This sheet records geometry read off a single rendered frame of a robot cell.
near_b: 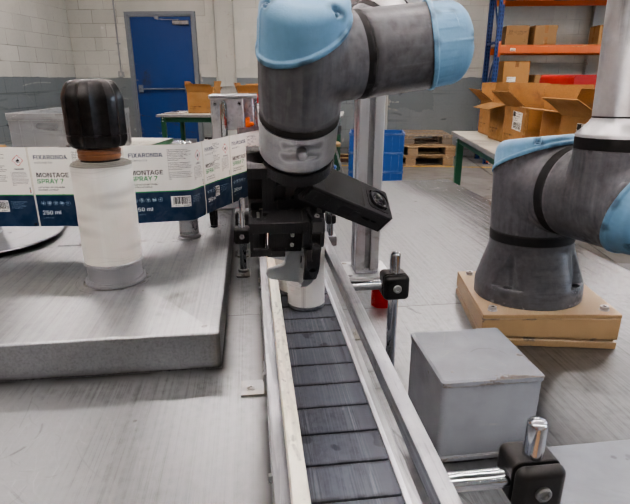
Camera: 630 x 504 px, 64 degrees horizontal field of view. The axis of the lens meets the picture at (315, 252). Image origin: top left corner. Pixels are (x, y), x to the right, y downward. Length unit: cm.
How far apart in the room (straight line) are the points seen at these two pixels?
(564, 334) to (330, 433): 40
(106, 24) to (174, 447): 893
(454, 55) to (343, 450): 35
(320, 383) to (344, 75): 30
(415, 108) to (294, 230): 798
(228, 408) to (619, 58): 56
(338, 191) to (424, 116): 800
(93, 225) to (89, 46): 869
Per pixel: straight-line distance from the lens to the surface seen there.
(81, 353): 69
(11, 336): 73
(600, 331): 79
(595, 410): 67
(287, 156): 48
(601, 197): 64
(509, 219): 75
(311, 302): 69
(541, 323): 76
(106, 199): 78
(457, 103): 859
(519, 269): 75
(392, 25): 46
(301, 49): 42
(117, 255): 80
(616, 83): 65
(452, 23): 49
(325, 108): 45
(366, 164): 91
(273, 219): 53
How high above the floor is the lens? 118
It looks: 19 degrees down
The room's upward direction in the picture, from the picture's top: straight up
